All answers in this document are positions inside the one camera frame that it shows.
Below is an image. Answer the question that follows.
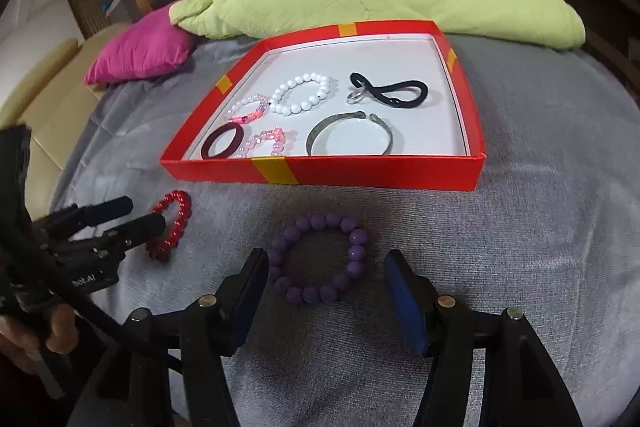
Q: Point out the beige leather sofa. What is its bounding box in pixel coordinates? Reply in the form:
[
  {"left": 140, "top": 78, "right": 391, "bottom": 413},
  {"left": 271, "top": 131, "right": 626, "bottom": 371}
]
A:
[{"left": 0, "top": 24, "right": 131, "bottom": 208}]

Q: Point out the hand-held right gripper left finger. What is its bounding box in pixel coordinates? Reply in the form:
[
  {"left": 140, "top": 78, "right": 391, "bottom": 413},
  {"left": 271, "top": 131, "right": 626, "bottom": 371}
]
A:
[{"left": 67, "top": 248, "right": 271, "bottom": 427}]

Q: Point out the silver metal bangle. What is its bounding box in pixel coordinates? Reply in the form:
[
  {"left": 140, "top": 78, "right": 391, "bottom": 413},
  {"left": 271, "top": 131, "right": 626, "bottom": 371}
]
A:
[{"left": 306, "top": 111, "right": 392, "bottom": 156}]

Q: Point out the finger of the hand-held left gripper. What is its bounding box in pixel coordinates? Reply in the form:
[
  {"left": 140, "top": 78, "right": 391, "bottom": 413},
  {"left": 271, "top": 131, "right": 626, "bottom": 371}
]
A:
[
  {"left": 50, "top": 213, "right": 167, "bottom": 259},
  {"left": 35, "top": 197, "right": 134, "bottom": 234}
]

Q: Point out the person's left hand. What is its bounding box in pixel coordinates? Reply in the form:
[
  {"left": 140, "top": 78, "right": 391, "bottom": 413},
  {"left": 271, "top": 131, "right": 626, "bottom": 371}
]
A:
[{"left": 0, "top": 304, "right": 79, "bottom": 375}]

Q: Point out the black hair tie with ring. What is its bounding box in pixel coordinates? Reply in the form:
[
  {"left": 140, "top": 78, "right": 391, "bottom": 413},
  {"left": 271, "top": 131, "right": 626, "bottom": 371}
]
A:
[{"left": 348, "top": 72, "right": 429, "bottom": 110}]

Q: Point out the purple bead bracelet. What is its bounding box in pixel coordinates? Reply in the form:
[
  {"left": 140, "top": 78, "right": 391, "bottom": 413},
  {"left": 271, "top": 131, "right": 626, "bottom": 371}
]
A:
[{"left": 267, "top": 213, "right": 368, "bottom": 305}]

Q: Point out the red bead bracelet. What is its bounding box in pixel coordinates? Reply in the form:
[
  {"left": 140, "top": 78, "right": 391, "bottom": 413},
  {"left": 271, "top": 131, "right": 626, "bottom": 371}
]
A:
[{"left": 146, "top": 190, "right": 193, "bottom": 263}]

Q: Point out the grey blanket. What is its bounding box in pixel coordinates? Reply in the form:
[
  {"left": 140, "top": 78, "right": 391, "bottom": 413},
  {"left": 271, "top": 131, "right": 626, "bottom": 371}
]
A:
[{"left": 50, "top": 32, "right": 640, "bottom": 427}]

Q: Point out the clear white bead bracelet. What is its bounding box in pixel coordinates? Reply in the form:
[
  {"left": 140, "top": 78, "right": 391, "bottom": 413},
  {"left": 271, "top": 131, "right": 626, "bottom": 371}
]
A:
[{"left": 223, "top": 94, "right": 271, "bottom": 124}]

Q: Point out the magenta pillow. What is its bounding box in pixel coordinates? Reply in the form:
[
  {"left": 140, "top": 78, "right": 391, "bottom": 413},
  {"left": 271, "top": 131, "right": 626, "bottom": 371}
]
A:
[{"left": 84, "top": 4, "right": 197, "bottom": 86}]

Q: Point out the red shallow cardboard box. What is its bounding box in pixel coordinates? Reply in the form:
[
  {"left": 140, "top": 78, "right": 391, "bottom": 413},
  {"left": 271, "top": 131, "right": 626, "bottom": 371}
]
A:
[{"left": 160, "top": 20, "right": 487, "bottom": 192}]

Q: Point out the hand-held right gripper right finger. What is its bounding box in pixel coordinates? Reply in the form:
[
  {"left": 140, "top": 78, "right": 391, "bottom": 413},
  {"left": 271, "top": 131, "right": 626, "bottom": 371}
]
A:
[{"left": 384, "top": 249, "right": 583, "bottom": 427}]

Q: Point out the pink clear bead bracelet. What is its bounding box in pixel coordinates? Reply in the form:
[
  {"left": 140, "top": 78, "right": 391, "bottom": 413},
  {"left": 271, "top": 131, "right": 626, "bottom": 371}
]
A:
[{"left": 237, "top": 127, "right": 291, "bottom": 158}]

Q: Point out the dark red bangle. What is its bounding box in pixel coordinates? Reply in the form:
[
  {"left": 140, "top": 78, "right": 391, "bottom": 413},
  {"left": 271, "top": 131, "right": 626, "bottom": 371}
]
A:
[{"left": 201, "top": 125, "right": 251, "bottom": 160}]

